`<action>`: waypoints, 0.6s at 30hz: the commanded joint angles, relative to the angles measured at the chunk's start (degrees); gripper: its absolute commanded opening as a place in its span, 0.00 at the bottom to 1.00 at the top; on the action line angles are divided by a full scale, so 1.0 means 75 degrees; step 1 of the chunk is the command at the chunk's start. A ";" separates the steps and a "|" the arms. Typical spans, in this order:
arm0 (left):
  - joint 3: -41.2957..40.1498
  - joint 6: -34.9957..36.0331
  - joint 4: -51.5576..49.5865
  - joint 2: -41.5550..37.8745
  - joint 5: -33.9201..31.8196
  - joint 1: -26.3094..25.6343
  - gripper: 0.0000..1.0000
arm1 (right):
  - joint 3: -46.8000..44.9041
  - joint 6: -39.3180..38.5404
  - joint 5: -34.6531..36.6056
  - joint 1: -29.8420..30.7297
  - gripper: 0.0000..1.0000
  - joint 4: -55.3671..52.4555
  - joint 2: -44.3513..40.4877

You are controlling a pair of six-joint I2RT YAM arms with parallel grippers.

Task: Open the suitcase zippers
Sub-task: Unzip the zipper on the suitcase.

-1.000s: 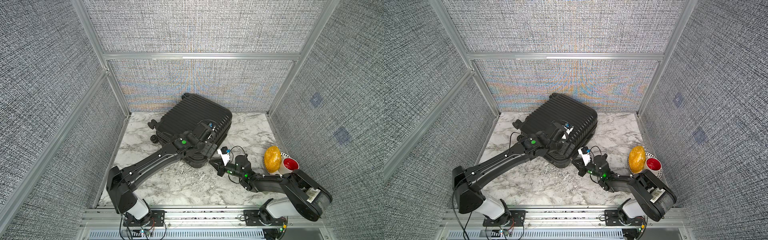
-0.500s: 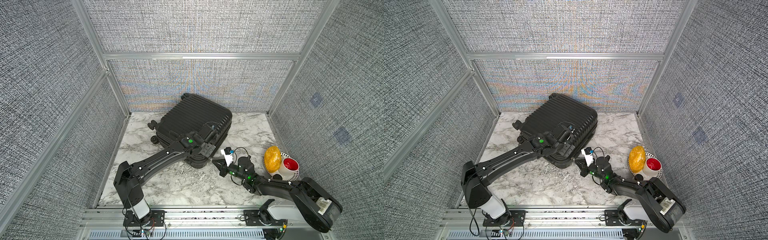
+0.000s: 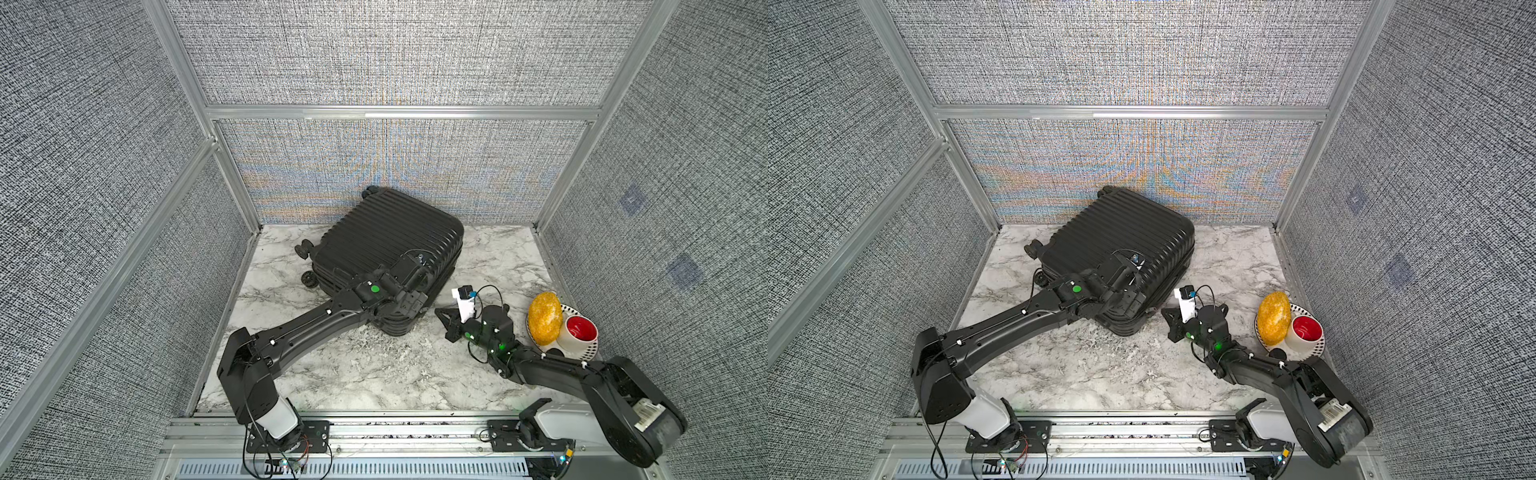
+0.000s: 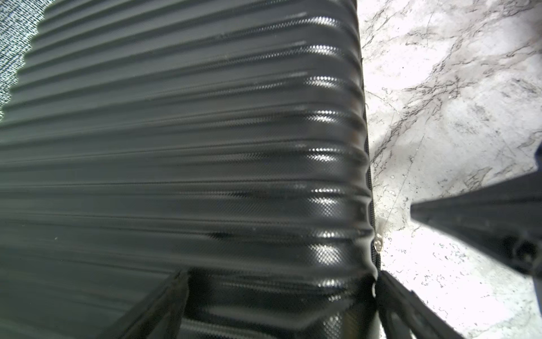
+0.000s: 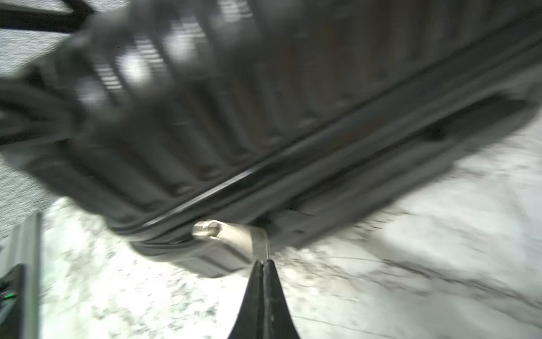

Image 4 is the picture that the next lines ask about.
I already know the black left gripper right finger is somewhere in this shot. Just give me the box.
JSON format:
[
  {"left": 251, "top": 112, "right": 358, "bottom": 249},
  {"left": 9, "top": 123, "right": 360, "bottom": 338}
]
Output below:
[{"left": 375, "top": 271, "right": 463, "bottom": 339}]

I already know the black ribbed hard-shell suitcase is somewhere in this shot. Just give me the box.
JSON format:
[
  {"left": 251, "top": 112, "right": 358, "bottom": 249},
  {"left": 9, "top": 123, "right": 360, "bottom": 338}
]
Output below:
[{"left": 1, "top": 1, "right": 379, "bottom": 338}]

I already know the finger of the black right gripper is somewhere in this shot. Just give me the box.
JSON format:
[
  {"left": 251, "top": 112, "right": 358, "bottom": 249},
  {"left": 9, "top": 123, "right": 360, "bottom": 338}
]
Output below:
[{"left": 410, "top": 168, "right": 541, "bottom": 299}]

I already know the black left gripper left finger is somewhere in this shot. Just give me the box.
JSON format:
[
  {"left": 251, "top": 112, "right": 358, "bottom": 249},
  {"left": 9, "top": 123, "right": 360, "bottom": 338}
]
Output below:
[{"left": 98, "top": 270, "right": 189, "bottom": 339}]

